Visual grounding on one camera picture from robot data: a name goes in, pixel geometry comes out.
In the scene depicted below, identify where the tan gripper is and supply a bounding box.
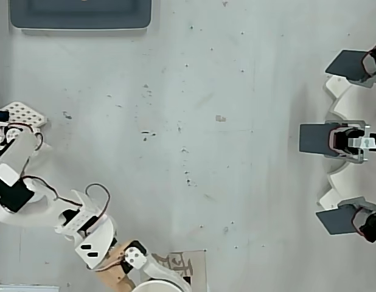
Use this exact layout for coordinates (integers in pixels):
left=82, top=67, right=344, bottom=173
left=95, top=239, right=192, bottom=292

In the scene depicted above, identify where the printed paper mat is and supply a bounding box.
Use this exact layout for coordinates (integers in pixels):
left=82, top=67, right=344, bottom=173
left=151, top=249, right=207, bottom=292

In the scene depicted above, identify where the grey dispenser flap plate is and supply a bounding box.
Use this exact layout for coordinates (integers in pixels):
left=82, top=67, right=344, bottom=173
left=315, top=204, right=359, bottom=237
left=299, top=122, right=335, bottom=156
left=324, top=49, right=369, bottom=82

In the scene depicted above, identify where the black silver pump unit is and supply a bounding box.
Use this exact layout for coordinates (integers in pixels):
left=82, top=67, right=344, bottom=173
left=350, top=196, right=376, bottom=244
left=360, top=41, right=376, bottom=89
left=327, top=120, right=376, bottom=164

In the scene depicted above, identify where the grey plastic tray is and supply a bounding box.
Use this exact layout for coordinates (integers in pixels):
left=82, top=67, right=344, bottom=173
left=9, top=0, right=153, bottom=31

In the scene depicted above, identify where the red black servo wire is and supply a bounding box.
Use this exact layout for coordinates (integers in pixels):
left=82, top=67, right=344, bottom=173
left=85, top=183, right=112, bottom=220

